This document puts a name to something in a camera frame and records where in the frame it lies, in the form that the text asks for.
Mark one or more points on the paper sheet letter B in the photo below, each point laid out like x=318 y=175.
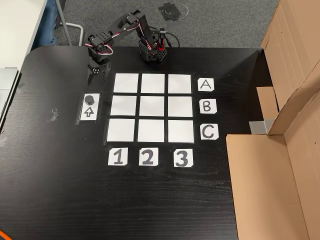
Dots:
x=207 y=106

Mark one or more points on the grey metal desk leg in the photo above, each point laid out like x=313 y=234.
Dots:
x=72 y=27

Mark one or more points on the brown cardboard panel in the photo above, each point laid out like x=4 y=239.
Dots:
x=295 y=45

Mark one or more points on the black floor tape marking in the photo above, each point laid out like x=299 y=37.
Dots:
x=171 y=11

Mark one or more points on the paper sheet number 1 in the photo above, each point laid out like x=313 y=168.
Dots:
x=118 y=156

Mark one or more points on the grey tape piece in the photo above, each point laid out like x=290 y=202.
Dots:
x=258 y=127

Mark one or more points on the paper sheet letter C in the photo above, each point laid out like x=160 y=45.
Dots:
x=209 y=132

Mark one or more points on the paper sheet number 3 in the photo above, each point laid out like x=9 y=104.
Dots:
x=183 y=158

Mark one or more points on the white nine-square grid sheet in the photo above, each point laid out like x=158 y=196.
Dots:
x=151 y=108

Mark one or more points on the brown cardboard with flat flap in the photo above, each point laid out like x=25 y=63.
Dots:
x=270 y=190

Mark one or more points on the black round token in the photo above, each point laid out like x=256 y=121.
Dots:
x=89 y=99

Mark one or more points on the white arrow paper sheet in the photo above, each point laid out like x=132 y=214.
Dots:
x=88 y=111

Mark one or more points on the paper sheet number 2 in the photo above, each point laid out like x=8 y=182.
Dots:
x=148 y=156

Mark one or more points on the crumpled clear tape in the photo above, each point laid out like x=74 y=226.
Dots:
x=53 y=115

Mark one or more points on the red and black clamp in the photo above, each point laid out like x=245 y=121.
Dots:
x=162 y=40

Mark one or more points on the grey tape strip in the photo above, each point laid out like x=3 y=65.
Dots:
x=21 y=87
x=3 y=141

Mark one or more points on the person's leg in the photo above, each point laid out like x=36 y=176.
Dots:
x=52 y=22

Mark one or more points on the white desk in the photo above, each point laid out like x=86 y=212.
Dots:
x=17 y=27

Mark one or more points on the paper sheet letter A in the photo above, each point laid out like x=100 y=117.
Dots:
x=206 y=84

